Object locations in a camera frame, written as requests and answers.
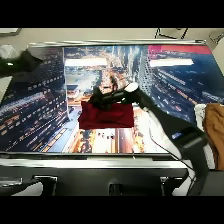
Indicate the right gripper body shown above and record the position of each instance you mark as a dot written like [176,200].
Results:
[101,99]

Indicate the red T-shirt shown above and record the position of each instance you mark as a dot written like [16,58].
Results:
[106,118]

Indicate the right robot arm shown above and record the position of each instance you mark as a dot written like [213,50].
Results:
[173,130]

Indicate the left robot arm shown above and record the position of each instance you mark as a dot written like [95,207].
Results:
[23,63]

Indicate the brown garment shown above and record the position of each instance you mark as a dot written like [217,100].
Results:
[215,133]

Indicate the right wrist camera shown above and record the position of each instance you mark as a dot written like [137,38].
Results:
[114,84]

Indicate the silver frame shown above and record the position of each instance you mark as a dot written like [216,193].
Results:
[100,164]

